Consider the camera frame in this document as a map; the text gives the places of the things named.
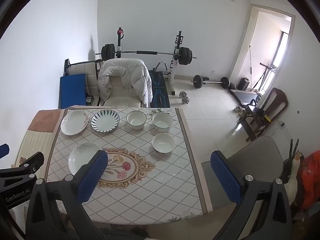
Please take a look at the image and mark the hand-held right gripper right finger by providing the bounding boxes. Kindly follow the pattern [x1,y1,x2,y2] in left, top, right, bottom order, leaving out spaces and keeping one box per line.
[211,151,293,240]

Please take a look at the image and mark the white barbell rack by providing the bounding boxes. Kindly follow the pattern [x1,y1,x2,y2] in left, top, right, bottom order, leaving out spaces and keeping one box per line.
[114,27,184,95]

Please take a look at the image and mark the white goose toy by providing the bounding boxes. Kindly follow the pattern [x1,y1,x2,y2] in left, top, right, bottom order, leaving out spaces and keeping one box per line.
[285,152,304,205]

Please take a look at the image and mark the black antenna device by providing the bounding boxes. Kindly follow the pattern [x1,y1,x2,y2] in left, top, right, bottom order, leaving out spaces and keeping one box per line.
[289,138,300,160]

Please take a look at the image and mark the long barbell with black plates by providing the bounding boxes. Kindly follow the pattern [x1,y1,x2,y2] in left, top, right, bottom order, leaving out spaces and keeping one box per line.
[95,44,197,67]

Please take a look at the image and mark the plain white bowl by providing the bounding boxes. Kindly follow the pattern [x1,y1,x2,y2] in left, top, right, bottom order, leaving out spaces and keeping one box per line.
[152,133,175,154]

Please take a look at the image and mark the blue patterned plate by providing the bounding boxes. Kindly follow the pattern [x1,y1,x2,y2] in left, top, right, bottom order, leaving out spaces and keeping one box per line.
[60,110,89,136]

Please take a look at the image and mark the blue folding mat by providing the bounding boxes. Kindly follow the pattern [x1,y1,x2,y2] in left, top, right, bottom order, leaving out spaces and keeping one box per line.
[59,73,87,109]

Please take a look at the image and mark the white plate with grey flower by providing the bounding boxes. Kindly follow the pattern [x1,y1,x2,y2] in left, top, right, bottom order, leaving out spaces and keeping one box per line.
[68,142,104,175]

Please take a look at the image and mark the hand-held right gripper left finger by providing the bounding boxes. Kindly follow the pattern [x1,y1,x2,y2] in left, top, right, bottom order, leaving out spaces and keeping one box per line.
[25,150,109,240]

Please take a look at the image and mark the short barbell with black plates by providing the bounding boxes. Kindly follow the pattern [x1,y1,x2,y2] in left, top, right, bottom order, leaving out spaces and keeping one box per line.
[191,74,230,90]

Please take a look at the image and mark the grey fabric chair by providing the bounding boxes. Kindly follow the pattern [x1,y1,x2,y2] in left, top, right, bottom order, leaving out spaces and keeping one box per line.
[201,136,284,210]

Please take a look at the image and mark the chrome dumbbell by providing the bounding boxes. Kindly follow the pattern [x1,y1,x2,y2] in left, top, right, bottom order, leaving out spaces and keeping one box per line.
[179,91,192,105]

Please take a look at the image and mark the white bowl with black rim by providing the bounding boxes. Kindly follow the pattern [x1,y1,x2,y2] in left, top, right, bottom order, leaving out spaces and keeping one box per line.
[126,110,147,130]

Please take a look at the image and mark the metal exercise stand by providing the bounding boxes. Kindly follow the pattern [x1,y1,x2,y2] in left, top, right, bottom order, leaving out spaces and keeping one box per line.
[250,62,277,91]

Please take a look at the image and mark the pink and beige cloth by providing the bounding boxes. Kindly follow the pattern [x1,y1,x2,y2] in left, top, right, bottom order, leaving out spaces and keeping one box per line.
[16,109,65,170]

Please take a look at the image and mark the cream padded chair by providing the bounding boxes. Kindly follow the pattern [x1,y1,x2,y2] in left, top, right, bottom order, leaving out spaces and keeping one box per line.
[100,75,148,108]
[67,61,103,105]

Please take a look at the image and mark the white bowl with coloured dots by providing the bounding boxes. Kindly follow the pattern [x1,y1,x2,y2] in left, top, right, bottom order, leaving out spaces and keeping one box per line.
[152,112,174,132]

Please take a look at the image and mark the red plastic bag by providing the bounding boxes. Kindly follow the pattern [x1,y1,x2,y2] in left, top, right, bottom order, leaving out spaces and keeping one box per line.
[300,150,320,210]

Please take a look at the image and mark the black and blue weight bench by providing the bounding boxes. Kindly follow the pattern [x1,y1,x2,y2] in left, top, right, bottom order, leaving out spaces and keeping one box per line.
[149,61,172,108]

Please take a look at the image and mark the dark wooden chair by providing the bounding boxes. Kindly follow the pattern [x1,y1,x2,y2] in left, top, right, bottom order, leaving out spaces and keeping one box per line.
[236,87,289,142]

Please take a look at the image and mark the floral diamond pattern tablecloth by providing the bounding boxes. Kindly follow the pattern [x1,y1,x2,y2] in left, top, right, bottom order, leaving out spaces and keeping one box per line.
[45,107,213,224]

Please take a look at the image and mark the white plate with blue stripes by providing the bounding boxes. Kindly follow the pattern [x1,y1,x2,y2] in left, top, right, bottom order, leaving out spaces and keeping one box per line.
[91,110,120,133]

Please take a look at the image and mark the white puffer jacket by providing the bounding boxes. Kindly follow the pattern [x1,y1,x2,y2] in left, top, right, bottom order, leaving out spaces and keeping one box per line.
[97,59,153,107]

